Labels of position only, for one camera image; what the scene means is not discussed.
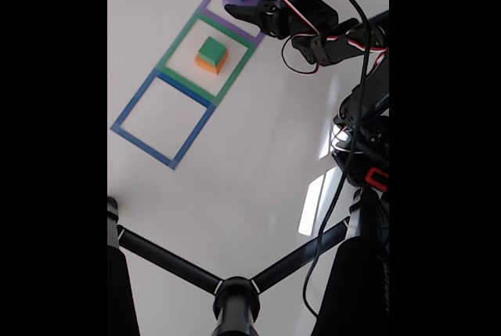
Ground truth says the green cube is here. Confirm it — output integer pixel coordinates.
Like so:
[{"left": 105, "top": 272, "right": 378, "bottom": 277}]
[{"left": 197, "top": 36, "right": 228, "bottom": 67}]

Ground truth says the orange cube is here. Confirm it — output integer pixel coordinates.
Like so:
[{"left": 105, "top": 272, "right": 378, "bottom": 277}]
[{"left": 194, "top": 52, "right": 229, "bottom": 76}]

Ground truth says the green tape square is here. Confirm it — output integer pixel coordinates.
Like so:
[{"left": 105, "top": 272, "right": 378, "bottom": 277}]
[{"left": 155, "top": 10, "right": 256, "bottom": 107}]

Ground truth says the blue tape square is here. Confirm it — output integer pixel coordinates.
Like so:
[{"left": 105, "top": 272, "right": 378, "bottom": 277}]
[{"left": 110, "top": 68, "right": 217, "bottom": 171}]

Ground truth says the red clamp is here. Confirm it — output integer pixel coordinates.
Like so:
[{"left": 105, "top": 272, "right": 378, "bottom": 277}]
[{"left": 364, "top": 167, "right": 390, "bottom": 192}]

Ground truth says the black tripod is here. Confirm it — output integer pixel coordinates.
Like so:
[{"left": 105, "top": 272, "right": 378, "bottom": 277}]
[{"left": 107, "top": 186, "right": 390, "bottom": 336}]

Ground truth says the striped servo cable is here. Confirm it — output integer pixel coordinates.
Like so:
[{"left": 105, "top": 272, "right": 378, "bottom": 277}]
[
  {"left": 273, "top": 0, "right": 390, "bottom": 76},
  {"left": 331, "top": 124, "right": 390, "bottom": 156}
]

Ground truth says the black camera cable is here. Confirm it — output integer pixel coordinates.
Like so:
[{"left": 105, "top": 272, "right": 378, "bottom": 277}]
[{"left": 303, "top": 0, "right": 390, "bottom": 318}]

